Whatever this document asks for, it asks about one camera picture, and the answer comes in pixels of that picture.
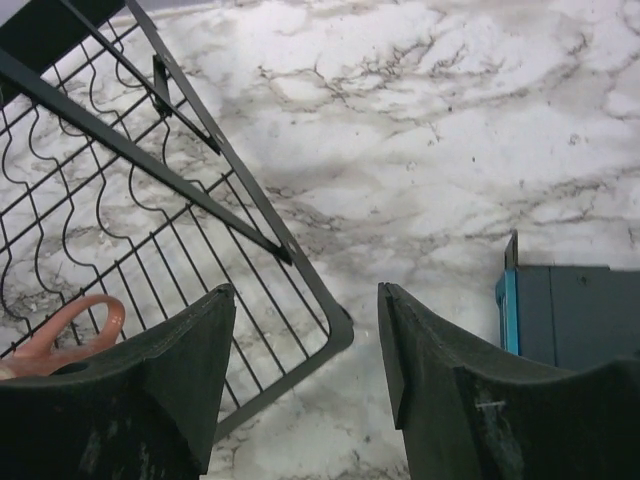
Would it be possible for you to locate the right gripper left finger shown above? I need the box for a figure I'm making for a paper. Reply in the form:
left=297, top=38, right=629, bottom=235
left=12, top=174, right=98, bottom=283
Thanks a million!
left=1, top=284, right=236, bottom=479

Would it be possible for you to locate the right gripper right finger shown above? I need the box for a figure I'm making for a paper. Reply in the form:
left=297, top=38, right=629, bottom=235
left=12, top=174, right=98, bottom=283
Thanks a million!
left=377, top=283, right=639, bottom=479

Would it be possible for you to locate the pink printed coffee mug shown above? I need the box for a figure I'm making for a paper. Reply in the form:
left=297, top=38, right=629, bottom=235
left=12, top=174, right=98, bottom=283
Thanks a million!
left=0, top=293, right=127, bottom=381

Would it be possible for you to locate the black wire dish rack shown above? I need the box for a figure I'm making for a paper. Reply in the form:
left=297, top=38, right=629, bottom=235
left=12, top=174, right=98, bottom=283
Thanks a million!
left=1, top=1, right=353, bottom=438

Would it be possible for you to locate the blue network switch box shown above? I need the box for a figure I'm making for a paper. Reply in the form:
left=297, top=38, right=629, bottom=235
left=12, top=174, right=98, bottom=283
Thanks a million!
left=495, top=231, right=639, bottom=371

